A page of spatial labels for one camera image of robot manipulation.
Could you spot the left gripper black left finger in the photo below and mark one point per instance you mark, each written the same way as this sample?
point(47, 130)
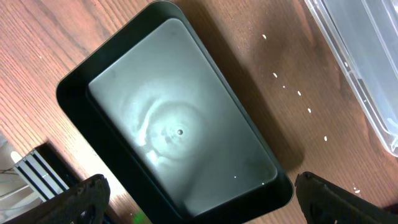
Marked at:
point(84, 203)

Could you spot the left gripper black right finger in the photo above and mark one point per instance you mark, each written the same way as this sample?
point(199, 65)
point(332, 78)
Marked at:
point(324, 202)

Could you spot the black flat bin tray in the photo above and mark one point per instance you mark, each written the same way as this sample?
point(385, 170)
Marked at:
point(155, 107)

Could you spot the clear plastic bin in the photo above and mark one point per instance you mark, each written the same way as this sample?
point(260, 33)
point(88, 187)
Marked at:
point(368, 30)

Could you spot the clear plastic bin lid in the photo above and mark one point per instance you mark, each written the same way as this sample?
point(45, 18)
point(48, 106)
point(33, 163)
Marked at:
point(335, 43)

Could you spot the silver aluminium frame rail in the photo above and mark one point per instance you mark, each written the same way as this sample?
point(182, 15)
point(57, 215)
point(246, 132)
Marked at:
point(37, 173)

